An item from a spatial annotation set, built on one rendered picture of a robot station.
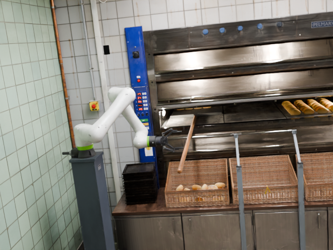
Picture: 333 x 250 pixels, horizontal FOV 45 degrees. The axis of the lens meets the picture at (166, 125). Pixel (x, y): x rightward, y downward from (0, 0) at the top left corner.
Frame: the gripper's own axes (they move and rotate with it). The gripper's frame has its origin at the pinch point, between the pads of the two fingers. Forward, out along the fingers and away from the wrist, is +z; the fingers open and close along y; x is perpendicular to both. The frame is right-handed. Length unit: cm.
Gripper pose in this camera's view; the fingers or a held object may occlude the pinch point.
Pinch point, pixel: (181, 139)
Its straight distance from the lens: 333.4
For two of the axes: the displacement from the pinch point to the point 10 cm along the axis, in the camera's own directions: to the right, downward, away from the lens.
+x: -1.3, 2.2, -9.7
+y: 1.0, 9.7, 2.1
